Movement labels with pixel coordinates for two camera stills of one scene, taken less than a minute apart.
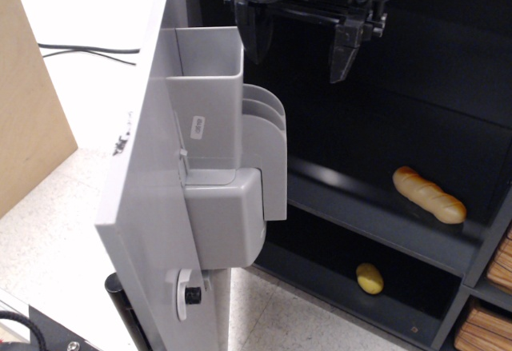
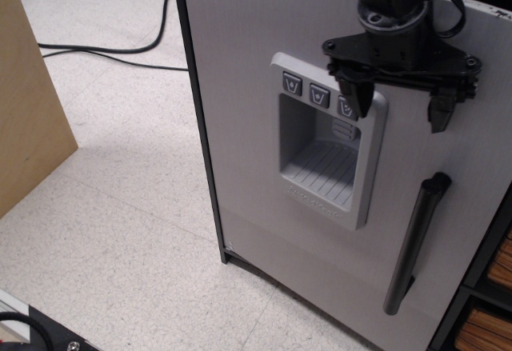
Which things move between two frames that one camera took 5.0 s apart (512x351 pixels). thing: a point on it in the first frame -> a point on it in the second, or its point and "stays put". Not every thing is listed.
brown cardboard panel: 36,137 stays put
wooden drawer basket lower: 484,332 stays put
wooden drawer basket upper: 500,269 stays put
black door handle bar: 130,321 -> 430,195
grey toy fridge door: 200,169 -> 238,18
